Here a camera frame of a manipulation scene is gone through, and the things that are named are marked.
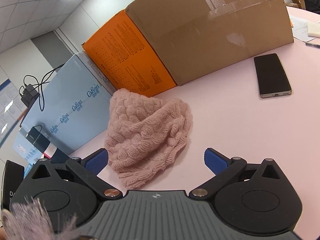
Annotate navy cylinder container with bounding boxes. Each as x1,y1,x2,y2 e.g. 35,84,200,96
19,124,72,167

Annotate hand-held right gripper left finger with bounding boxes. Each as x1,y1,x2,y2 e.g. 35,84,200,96
24,148,123,201

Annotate orange printed box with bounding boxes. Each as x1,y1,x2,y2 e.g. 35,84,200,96
82,9,177,97

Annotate white paper sheets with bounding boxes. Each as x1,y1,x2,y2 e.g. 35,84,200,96
287,14,320,42

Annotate small light blue box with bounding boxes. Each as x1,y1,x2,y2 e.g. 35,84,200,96
12,132,45,170

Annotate pink cable-knit sweater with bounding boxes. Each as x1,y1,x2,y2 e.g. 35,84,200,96
104,88,194,189

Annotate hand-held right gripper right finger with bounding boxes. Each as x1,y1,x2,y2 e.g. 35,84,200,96
189,148,284,201

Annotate wall poster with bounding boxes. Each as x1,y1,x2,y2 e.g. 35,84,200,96
0,79,27,143

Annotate large light blue box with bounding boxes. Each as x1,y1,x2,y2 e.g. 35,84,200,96
19,51,118,155

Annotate white notepad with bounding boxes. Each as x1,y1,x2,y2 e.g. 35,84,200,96
307,20,320,37

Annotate black smartphone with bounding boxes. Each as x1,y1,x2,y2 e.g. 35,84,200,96
253,53,292,98

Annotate brown cardboard box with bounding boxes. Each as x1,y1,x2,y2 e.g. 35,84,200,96
125,0,294,86

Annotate black charger cable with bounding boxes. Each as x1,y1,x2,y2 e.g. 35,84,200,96
23,64,65,112

